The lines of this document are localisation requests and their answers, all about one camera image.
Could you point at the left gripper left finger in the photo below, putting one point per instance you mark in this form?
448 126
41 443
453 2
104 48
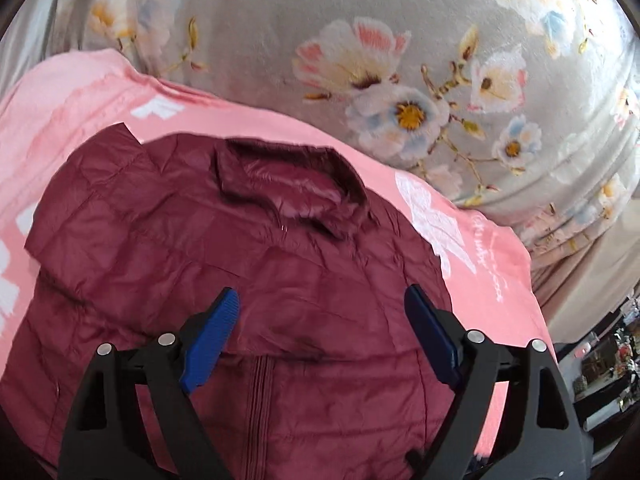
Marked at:
203 337

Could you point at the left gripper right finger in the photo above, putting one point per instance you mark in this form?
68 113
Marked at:
439 333

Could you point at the maroon puffer jacket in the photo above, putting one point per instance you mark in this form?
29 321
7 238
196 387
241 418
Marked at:
322 377

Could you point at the beige bed skirt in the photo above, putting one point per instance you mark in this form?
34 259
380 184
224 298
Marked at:
579 291

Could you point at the cluttered dark shelf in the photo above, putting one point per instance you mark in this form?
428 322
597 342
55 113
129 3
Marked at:
601 370

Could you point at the grey floral bedsheet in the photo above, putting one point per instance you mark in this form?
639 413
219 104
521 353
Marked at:
527 110

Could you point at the pink towel blanket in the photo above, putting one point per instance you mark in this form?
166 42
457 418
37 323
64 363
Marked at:
65 101

